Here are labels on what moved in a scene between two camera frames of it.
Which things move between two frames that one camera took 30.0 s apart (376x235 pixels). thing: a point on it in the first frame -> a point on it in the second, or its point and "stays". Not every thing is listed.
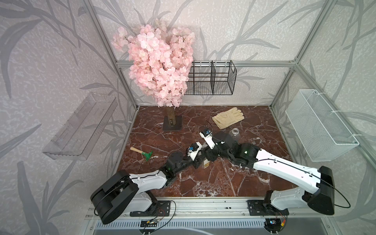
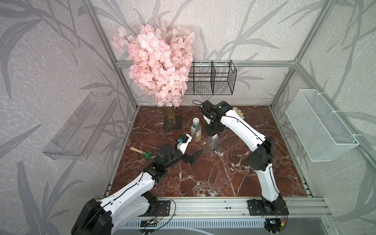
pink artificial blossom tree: [160, 59] stays
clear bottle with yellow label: [205, 163] -> [196, 129]
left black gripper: [197, 162] -> [193, 158]
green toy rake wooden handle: [147, 154] stays
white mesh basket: [325, 137] stays
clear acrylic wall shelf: [76, 139] stays
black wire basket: [210, 78] stays
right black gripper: [209, 157] -> [211, 132]
